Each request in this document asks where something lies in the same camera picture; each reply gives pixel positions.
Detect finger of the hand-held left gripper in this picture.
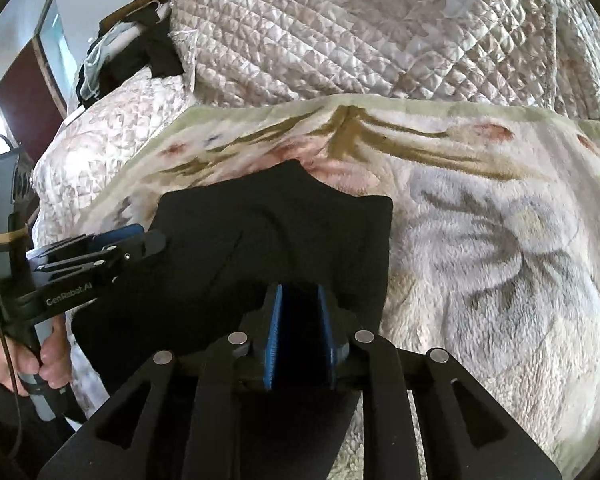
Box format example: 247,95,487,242
27,224,147,261
32,230,169,287

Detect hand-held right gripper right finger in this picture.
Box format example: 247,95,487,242
317,284,563,480

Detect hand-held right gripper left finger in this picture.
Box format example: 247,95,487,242
37,282,284,480

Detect black pants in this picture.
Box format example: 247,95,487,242
70,159,396,480

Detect person's left hand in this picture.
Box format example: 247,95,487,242
0,317,74,399

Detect quilted floral bed cover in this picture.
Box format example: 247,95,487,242
32,67,198,411

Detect dark red door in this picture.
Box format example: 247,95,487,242
0,37,67,171

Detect person's dark clothing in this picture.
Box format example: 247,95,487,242
0,375,86,480

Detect light grey cloth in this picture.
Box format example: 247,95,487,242
77,25,146,101

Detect floral fleece blanket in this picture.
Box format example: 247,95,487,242
77,92,600,480

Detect black garment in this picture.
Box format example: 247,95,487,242
80,10,186,106

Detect glass door panel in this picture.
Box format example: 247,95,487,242
32,0,69,106

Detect wooden headboard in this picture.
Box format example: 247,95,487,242
99,0,177,31

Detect quilted satin comforter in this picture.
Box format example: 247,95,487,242
167,0,600,126

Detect black cable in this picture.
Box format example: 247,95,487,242
0,132,31,461

